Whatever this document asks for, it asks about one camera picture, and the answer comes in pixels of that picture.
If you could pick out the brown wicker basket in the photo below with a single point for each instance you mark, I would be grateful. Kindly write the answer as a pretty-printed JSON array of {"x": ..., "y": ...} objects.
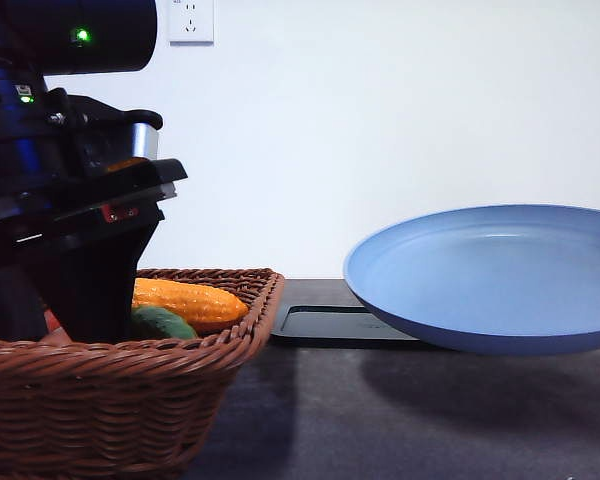
[{"x": 142, "y": 410}]

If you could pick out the white wall socket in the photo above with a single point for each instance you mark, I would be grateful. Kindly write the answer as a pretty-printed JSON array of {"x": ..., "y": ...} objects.
[{"x": 192, "y": 23}]

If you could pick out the yellow toy corn cob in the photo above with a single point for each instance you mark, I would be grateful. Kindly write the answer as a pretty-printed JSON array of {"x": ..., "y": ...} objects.
[{"x": 202, "y": 303}]

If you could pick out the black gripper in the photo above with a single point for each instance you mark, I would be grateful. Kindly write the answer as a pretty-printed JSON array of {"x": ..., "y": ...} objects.
[{"x": 74, "y": 244}]

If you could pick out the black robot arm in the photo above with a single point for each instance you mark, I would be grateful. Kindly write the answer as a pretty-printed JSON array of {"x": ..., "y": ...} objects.
[{"x": 40, "y": 38}]

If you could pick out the blue plate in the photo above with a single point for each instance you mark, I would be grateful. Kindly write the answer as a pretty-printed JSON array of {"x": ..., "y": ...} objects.
[{"x": 502, "y": 280}]

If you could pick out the black square tray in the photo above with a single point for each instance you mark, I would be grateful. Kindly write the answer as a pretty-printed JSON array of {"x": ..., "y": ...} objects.
[{"x": 338, "y": 326}]

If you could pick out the green toy cucumber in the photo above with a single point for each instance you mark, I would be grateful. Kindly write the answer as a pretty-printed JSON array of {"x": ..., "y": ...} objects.
[{"x": 156, "y": 322}]

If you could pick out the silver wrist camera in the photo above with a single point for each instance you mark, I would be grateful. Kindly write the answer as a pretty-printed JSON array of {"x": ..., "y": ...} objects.
[{"x": 82, "y": 135}]

